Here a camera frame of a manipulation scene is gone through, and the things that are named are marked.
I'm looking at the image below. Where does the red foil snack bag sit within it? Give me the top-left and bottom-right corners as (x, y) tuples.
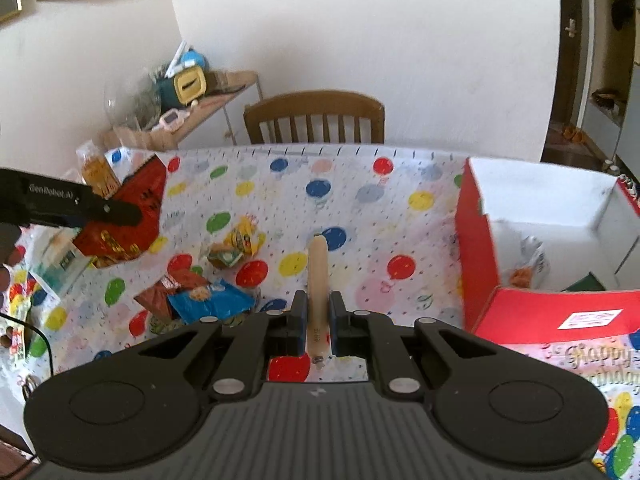
(72, 155), (168, 269)

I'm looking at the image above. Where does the brown snack packet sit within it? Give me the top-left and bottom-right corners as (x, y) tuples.
(133, 269), (209, 322)

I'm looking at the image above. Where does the silver snack packet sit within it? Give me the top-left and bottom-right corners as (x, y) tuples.
(519, 235), (552, 282)

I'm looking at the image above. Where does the blue snack packet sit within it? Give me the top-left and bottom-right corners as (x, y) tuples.
(167, 280), (257, 326)

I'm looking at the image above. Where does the dark wooden door frame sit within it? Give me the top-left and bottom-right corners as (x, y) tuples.
(540, 0), (592, 164)

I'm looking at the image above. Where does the dark green packet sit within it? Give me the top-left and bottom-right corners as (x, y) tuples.
(561, 272), (607, 292)

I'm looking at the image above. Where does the balloon print tablecloth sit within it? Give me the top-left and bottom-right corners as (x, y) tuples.
(0, 144), (640, 480)

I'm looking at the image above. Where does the wooden stick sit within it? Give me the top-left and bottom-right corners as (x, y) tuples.
(307, 237), (331, 368)

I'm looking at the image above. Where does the black cable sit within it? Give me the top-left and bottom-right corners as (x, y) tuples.
(0, 310), (54, 377)

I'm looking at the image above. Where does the white and green carton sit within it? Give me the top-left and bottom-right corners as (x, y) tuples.
(29, 229), (97, 295)

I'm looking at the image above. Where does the wooden chair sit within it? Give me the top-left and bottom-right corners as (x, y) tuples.
(243, 91), (386, 145)

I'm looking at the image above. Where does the pink and white gadget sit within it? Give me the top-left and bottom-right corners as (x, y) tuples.
(158, 108), (191, 132)

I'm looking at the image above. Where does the yellow snack packet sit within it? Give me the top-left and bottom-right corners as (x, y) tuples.
(226, 217), (267, 257)

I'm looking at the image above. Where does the red cardboard box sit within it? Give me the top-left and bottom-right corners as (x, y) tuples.
(454, 156), (640, 347)

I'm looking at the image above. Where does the orange wrapped snack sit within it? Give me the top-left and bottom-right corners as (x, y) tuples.
(509, 267), (537, 289)

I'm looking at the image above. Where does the clear glass bowl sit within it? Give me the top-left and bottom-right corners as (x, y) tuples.
(104, 77), (162, 132)

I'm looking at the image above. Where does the yellow and teal container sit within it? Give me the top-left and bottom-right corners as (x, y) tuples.
(160, 67), (209, 106)

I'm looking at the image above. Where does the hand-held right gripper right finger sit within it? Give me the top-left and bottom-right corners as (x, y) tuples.
(329, 291), (502, 401)

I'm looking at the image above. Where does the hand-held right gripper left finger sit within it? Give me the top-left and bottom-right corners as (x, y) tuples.
(134, 291), (308, 401)

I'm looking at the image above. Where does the clear bottle of orange snacks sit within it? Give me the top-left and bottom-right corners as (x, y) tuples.
(75, 141), (122, 199)

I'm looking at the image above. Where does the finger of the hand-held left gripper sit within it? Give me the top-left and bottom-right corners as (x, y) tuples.
(91, 198), (144, 228)

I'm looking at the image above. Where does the wooden side table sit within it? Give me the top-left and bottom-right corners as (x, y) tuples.
(102, 71), (264, 152)

